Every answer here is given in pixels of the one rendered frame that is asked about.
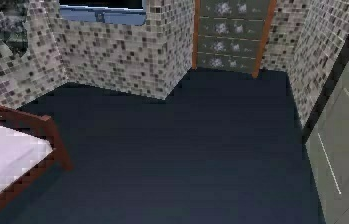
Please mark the brown wooden bed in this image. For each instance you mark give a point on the brown wooden bed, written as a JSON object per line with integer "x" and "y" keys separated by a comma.
{"x": 5, "y": 156}

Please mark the grey orange-framed chest of drawers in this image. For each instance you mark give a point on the grey orange-framed chest of drawers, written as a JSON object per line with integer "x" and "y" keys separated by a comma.
{"x": 230, "y": 36}

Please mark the blue framed window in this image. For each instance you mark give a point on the blue framed window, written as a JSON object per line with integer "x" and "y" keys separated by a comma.
{"x": 105, "y": 14}

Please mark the grey panelled room door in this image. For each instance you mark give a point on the grey panelled room door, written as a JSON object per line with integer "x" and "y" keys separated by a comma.
{"x": 343, "y": 133}

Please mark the grey framed wall picture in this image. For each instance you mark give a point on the grey framed wall picture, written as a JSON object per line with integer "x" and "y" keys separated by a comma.
{"x": 2, "y": 33}

